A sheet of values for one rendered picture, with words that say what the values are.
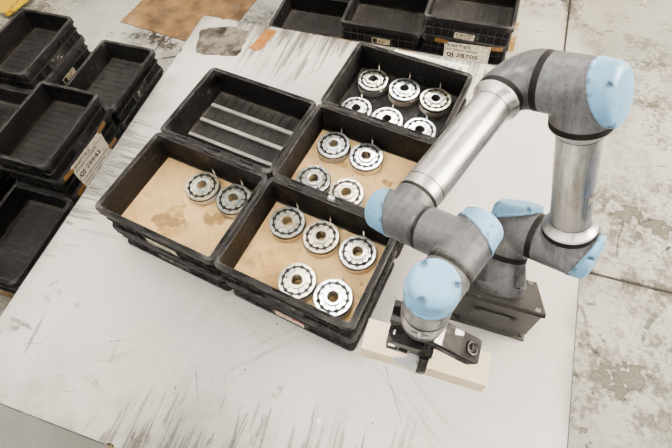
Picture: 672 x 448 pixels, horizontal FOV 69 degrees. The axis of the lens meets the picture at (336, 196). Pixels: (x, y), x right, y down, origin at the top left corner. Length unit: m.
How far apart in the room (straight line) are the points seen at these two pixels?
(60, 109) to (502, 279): 1.98
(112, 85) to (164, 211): 1.24
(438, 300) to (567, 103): 0.46
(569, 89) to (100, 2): 3.41
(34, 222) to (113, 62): 0.88
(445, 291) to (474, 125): 0.34
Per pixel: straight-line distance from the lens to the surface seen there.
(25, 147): 2.46
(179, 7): 3.66
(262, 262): 1.39
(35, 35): 2.98
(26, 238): 2.48
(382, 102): 1.68
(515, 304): 1.29
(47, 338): 1.69
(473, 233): 0.75
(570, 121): 0.98
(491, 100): 0.95
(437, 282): 0.69
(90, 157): 2.36
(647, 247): 2.62
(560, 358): 1.50
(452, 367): 1.00
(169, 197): 1.57
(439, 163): 0.85
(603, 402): 2.28
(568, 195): 1.11
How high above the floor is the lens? 2.07
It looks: 58 degrees down
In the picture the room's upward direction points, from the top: 6 degrees counter-clockwise
